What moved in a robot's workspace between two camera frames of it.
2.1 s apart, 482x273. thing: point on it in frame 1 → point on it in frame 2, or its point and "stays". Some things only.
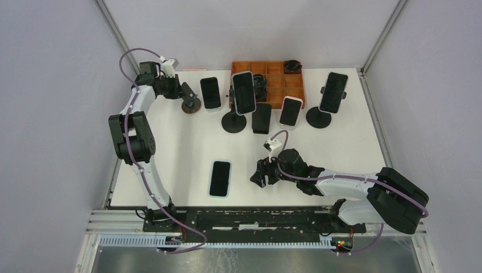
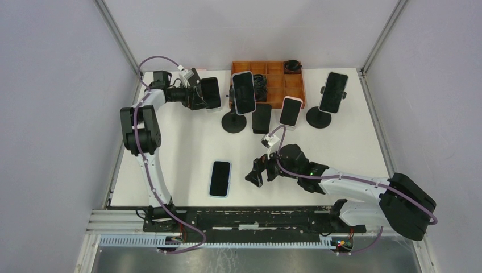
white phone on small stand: [291, 108] stays
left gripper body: [170, 87] → [190, 102]
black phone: [211, 92] stays
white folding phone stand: [214, 110] stays
